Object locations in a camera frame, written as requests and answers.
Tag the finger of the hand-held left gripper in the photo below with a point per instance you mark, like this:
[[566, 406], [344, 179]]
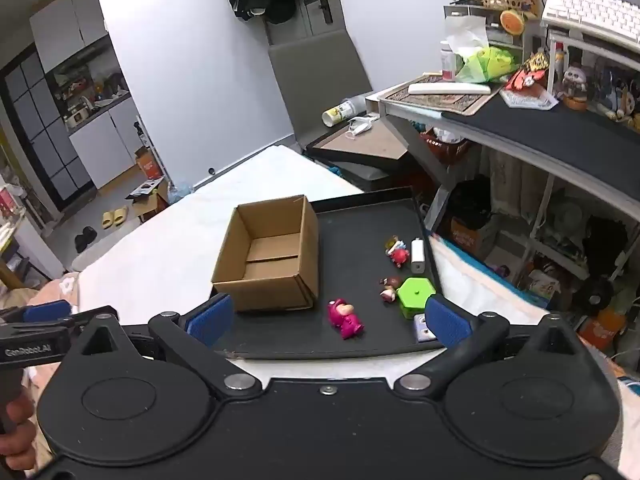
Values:
[[45, 311], [82, 317]]

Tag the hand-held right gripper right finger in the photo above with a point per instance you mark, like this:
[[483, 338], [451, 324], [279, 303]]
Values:
[[447, 325]]

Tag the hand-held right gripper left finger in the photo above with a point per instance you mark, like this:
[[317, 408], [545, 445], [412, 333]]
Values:
[[210, 322]]

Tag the small lilac white toy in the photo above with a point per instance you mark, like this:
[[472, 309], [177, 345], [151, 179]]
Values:
[[422, 330]]

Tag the green hexagonal box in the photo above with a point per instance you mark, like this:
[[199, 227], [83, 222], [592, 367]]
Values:
[[412, 292]]

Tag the small brown-haired figurine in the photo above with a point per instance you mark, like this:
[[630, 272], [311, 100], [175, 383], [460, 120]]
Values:
[[389, 292]]

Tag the white charger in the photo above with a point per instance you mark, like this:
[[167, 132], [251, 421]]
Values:
[[417, 255]]

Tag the brown cardboard box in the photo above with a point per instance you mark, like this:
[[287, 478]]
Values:
[[280, 285]]

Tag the pink figurine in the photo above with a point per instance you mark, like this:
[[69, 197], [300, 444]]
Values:
[[345, 320]]

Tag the black tray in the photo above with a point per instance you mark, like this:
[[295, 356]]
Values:
[[350, 260]]

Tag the person's left hand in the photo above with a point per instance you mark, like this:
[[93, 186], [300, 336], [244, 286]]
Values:
[[15, 415]]

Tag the peach floral blanket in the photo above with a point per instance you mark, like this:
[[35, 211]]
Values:
[[50, 290]]

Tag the cream blanket with blue edge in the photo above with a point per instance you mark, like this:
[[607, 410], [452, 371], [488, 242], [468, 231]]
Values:
[[480, 285]]

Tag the pair of black slippers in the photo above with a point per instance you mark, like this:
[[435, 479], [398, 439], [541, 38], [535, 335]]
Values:
[[86, 239]]

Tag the red and white figurine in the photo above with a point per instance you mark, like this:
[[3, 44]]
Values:
[[399, 256]]

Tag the white bed sheet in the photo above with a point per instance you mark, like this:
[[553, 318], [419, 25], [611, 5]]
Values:
[[165, 250]]

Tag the cardboard box with orange label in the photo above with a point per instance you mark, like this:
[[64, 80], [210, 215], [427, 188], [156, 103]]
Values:
[[470, 235]]

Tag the yellow slipper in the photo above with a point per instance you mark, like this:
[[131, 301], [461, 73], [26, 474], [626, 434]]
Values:
[[121, 215], [107, 220]]

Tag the colourful printed box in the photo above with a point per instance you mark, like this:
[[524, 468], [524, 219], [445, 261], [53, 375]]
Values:
[[542, 285]]

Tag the black bag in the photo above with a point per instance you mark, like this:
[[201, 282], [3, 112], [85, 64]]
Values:
[[470, 202]]

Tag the flattened cardboard with black print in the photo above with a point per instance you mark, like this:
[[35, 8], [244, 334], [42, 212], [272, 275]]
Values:
[[147, 200]]

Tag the black round fan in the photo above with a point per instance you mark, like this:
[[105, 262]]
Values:
[[595, 297]]

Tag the cream tote bag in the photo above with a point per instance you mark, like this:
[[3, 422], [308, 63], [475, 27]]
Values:
[[515, 182]]

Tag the white fan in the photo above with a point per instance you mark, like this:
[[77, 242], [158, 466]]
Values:
[[567, 222]]

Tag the white metal rack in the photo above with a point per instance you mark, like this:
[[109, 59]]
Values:
[[547, 200]]

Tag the black-framed sliding door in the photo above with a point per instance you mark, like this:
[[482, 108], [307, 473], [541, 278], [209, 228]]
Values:
[[40, 150]]

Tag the orange printed cardboard box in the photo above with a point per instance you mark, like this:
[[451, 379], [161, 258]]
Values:
[[147, 162]]

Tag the red plastic basket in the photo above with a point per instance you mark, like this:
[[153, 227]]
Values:
[[445, 150]]

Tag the white kitchen cabinet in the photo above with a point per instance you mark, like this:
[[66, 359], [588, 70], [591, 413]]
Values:
[[100, 140]]

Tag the teal bag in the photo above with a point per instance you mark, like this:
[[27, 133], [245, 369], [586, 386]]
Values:
[[334, 169]]

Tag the grey desk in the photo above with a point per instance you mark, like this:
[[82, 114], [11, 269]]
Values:
[[500, 135]]

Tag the patterned brown mat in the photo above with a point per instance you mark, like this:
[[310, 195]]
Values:
[[440, 100]]

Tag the black desk mat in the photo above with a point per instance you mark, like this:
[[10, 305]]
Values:
[[550, 120]]

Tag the long white remote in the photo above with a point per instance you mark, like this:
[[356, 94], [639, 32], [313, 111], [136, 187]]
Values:
[[450, 88]]

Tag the yellow and white paper cup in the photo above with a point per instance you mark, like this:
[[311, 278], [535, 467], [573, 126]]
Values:
[[337, 112]]

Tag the grey chair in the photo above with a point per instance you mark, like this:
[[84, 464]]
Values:
[[320, 90]]

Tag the green plastic bag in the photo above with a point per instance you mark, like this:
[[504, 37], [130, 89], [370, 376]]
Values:
[[487, 65]]

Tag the red and gold packet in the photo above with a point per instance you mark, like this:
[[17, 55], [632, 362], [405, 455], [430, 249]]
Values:
[[530, 72]]

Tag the skull-faced figurine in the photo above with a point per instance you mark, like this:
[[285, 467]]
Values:
[[575, 85]]

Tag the white desk shelf stand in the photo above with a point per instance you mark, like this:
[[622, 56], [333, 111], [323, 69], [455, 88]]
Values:
[[552, 60]]

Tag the grey drawer organizer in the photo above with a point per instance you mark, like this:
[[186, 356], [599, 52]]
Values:
[[505, 40]]

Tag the white tissue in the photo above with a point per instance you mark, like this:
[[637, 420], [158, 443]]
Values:
[[465, 32]]

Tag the orange round toy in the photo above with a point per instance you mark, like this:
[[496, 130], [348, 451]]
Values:
[[512, 21]]

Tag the white keyboard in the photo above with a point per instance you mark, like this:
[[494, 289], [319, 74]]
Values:
[[590, 7]]

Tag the black frame with brown board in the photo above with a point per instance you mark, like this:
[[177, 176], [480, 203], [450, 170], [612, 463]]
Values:
[[365, 140]]

